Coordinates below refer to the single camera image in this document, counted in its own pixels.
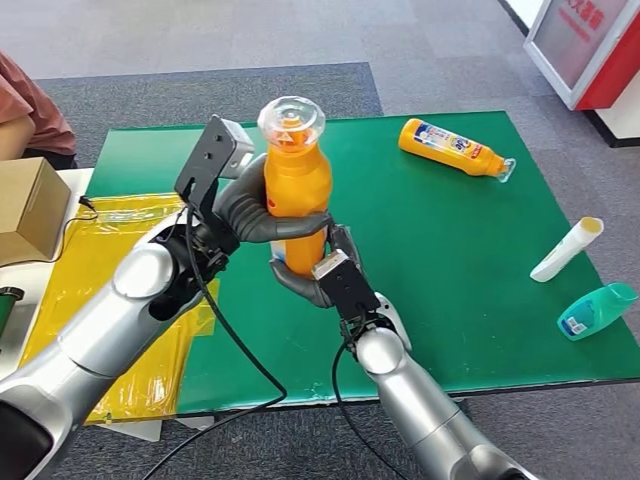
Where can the white tube bottle yellow cap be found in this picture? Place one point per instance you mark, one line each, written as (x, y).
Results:
(562, 252)

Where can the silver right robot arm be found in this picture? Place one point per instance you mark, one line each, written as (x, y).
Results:
(415, 404)

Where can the red white display cabinet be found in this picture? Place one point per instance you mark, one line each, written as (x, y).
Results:
(585, 46)

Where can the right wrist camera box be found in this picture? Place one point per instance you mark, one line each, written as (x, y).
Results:
(347, 285)

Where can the green table mat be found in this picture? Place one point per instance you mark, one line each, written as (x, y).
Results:
(425, 265)

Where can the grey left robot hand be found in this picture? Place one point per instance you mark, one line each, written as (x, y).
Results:
(244, 205)

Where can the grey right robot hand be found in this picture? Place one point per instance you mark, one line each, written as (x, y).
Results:
(300, 288)

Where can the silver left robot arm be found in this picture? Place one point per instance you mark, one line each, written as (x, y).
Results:
(100, 331)

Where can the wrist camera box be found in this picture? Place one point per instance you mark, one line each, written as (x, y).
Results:
(210, 156)
(347, 285)

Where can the orange Tide detergent bottle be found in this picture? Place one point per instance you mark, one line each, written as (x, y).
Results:
(445, 147)
(297, 179)

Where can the brown cardboard box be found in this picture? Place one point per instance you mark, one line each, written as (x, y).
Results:
(27, 205)

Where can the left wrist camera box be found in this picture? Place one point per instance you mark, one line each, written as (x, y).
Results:
(210, 156)

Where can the dark green container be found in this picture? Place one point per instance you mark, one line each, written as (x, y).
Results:
(6, 308)

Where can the person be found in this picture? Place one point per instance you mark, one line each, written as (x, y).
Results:
(30, 112)

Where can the white paper sheet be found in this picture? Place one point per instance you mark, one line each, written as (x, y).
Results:
(150, 429)

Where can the teal plastic bottle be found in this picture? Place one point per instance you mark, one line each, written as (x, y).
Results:
(592, 311)

